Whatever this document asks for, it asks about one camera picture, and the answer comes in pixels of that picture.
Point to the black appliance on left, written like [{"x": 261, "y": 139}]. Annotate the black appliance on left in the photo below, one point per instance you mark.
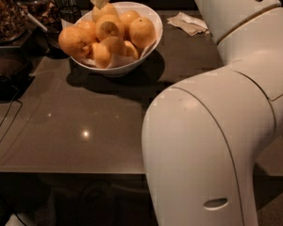
[{"x": 15, "y": 77}]

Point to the large orange front left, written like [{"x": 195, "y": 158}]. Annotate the large orange front left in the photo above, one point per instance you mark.
[{"x": 74, "y": 41}]

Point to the glass jar of nuts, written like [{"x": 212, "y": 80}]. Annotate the glass jar of nuts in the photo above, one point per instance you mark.
[{"x": 12, "y": 21}]

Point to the black wire cup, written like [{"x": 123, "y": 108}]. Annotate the black wire cup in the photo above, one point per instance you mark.
[{"x": 70, "y": 14}]

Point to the white ceramic bowl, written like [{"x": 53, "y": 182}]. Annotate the white ceramic bowl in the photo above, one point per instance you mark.
[{"x": 122, "y": 7}]

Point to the crumpled paper napkin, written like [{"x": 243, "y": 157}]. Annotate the crumpled paper napkin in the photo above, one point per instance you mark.
[{"x": 188, "y": 24}]

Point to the glass jar with dried snacks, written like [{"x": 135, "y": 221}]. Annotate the glass jar with dried snacks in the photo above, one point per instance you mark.
[{"x": 45, "y": 11}]

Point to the small orange front right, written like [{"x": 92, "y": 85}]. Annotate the small orange front right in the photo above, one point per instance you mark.
[{"x": 131, "y": 50}]

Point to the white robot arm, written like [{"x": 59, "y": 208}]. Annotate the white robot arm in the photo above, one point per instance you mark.
[{"x": 201, "y": 137}]

